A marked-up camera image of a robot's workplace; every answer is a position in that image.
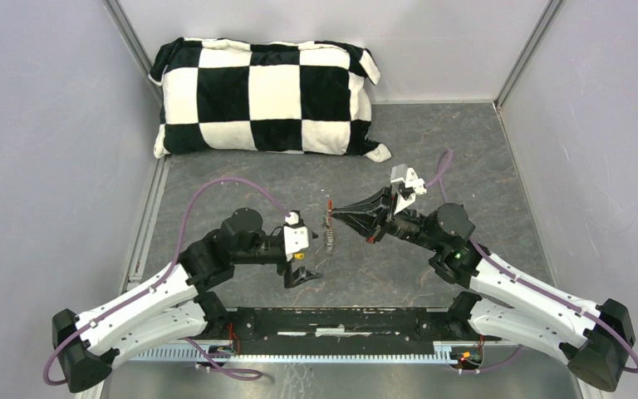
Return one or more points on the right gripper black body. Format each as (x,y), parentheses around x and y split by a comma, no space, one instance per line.
(406,224)

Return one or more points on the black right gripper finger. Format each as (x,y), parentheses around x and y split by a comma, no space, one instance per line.
(371,206)
(368,226)

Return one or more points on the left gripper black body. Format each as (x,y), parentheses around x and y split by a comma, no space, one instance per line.
(285,268)

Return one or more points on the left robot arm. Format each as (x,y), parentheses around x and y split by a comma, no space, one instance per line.
(178,302)

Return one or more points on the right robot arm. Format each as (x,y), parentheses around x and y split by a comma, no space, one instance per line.
(593,340)

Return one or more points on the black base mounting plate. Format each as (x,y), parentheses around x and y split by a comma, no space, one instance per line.
(328,331)

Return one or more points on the black white checkered pillow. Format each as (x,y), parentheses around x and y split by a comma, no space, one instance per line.
(280,97)

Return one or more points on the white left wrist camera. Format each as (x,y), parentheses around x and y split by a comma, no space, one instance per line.
(296,235)

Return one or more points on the white slotted cable duct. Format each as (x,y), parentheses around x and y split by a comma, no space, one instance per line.
(184,352)

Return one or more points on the right aluminium frame rail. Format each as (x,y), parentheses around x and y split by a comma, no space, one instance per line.
(534,40)

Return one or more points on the aluminium frame rail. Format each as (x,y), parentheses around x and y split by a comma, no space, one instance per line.
(534,40)
(133,42)

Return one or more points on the left aluminium frame rail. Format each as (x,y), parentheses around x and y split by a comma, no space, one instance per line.
(133,42)

